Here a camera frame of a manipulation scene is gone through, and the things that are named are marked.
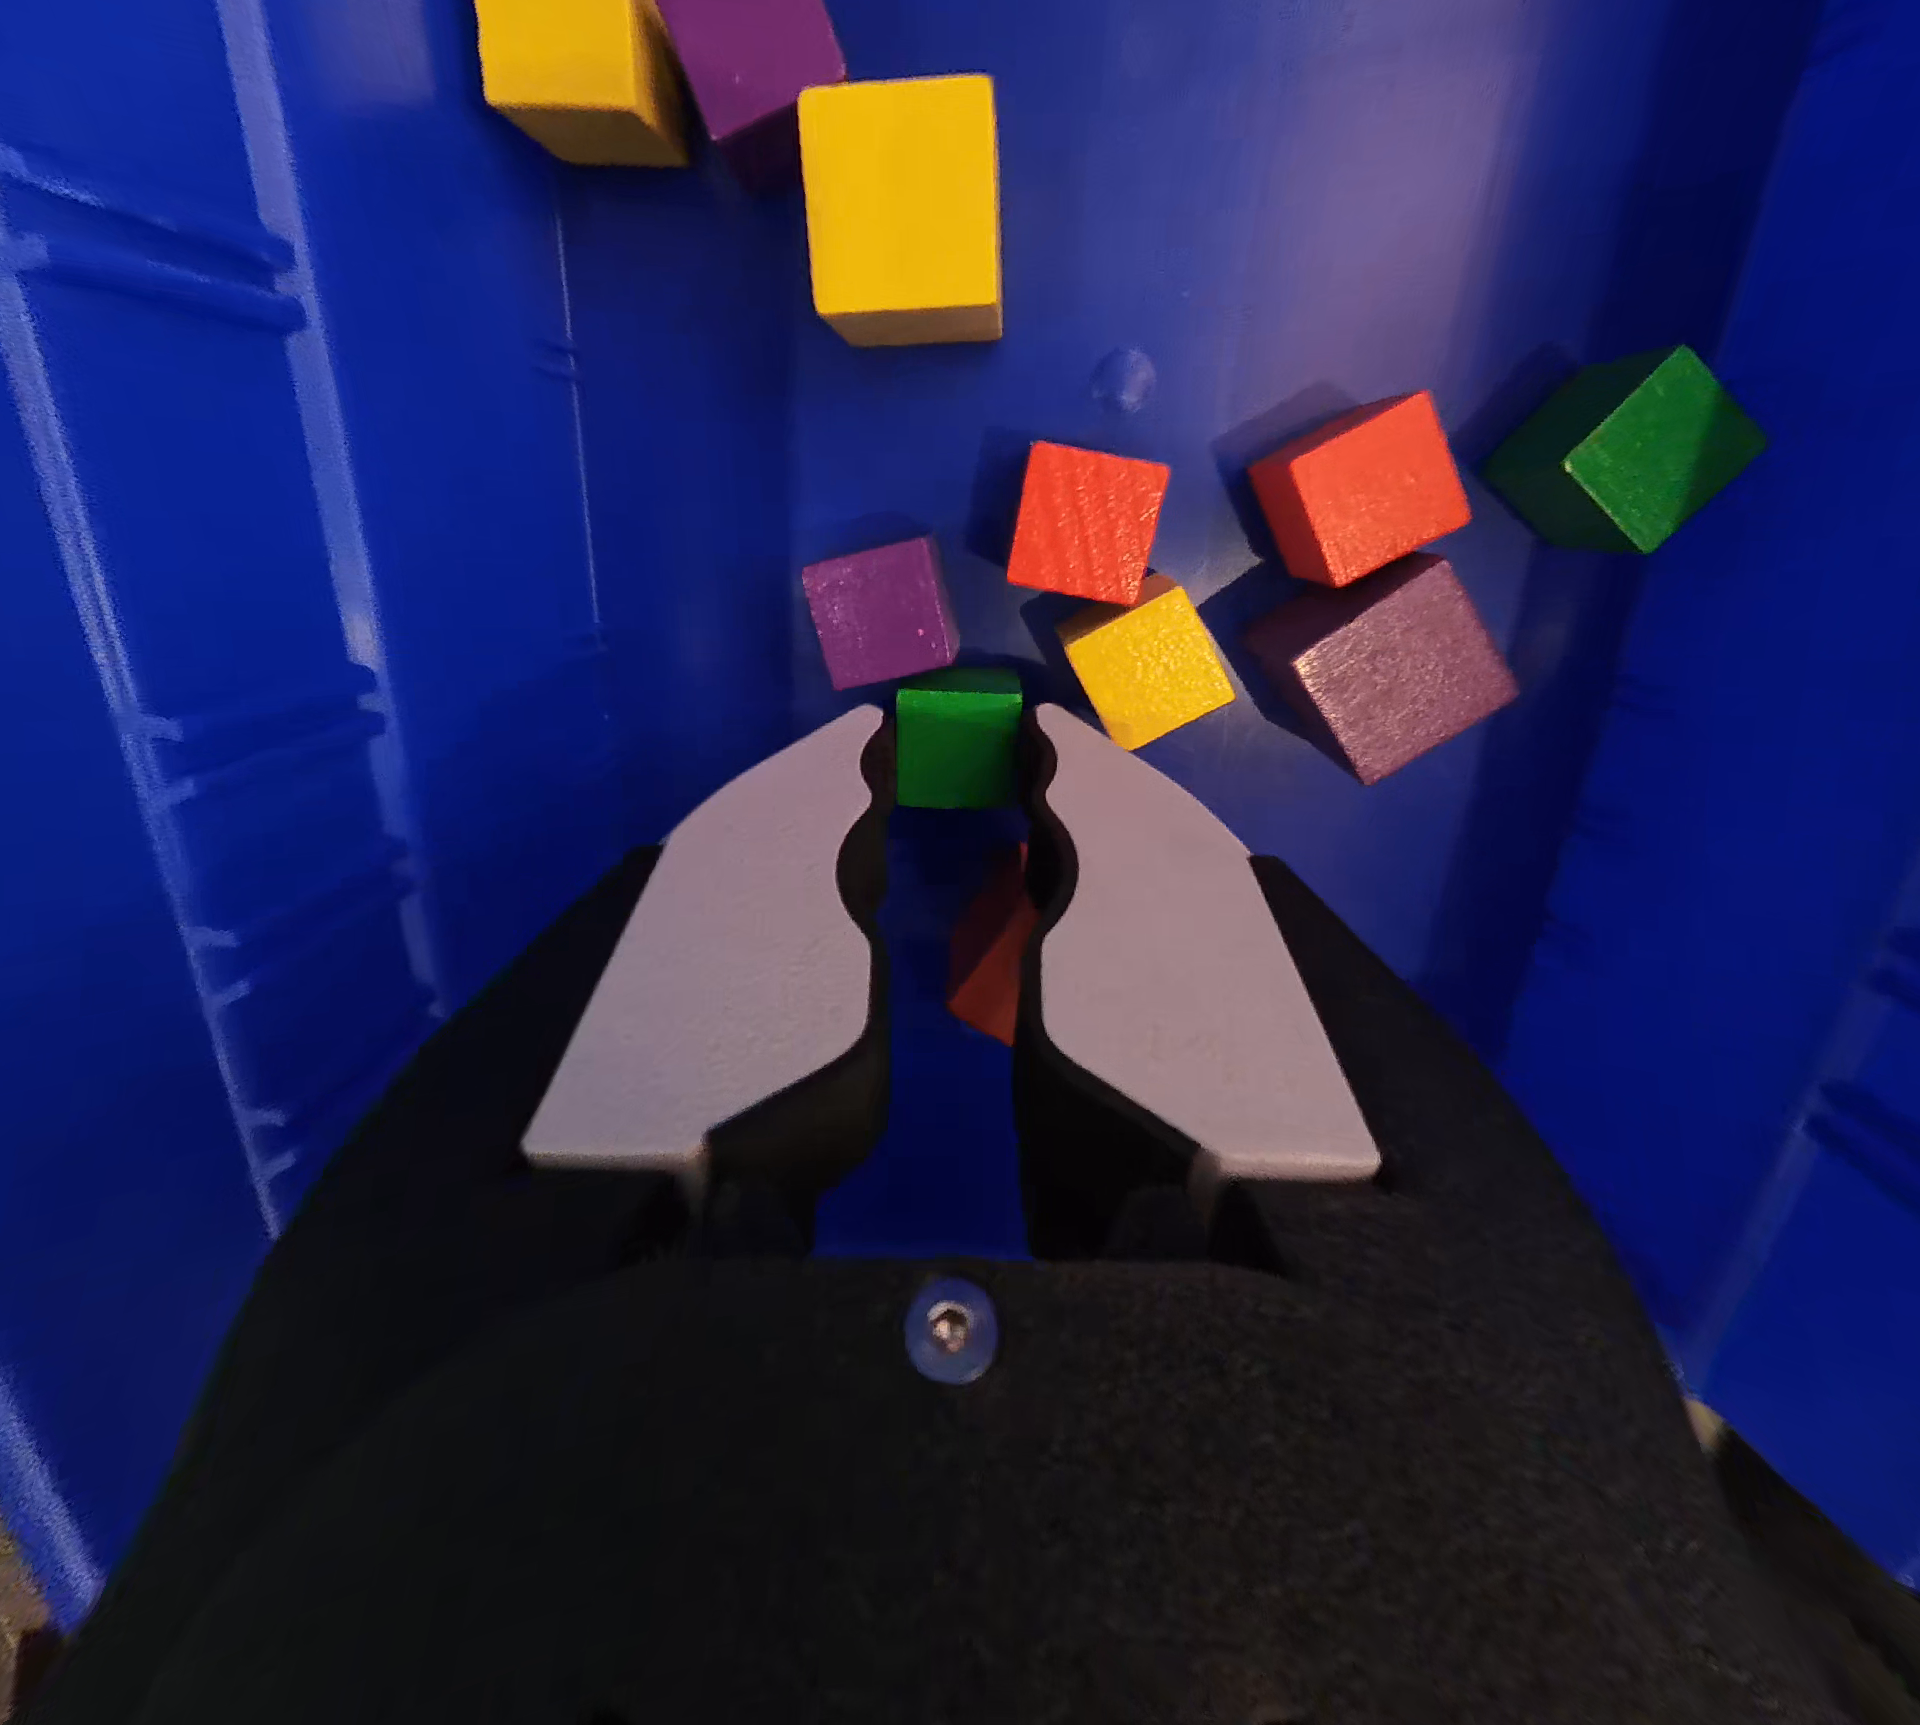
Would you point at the pile of coloured cubes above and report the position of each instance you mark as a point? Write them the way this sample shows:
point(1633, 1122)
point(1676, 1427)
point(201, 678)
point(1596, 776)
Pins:
point(898, 211)

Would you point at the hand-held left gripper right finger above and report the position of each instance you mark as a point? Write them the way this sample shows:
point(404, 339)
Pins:
point(1200, 988)

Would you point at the blue plastic bin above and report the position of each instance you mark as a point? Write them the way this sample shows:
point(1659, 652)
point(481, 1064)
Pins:
point(1350, 105)

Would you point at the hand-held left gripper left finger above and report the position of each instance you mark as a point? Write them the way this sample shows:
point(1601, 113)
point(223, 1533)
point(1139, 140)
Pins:
point(720, 988)

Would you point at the green wooden cube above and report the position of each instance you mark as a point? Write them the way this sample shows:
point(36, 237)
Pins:
point(1649, 458)
point(960, 743)

